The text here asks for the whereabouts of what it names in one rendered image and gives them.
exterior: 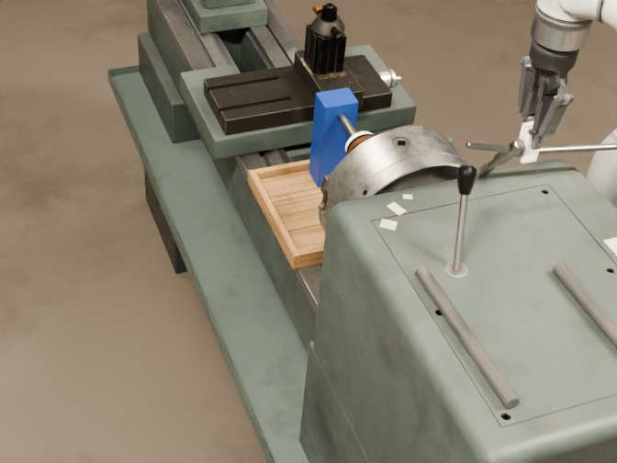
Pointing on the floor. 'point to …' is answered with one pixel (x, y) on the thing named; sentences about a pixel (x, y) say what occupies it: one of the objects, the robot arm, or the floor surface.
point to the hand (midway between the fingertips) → (529, 141)
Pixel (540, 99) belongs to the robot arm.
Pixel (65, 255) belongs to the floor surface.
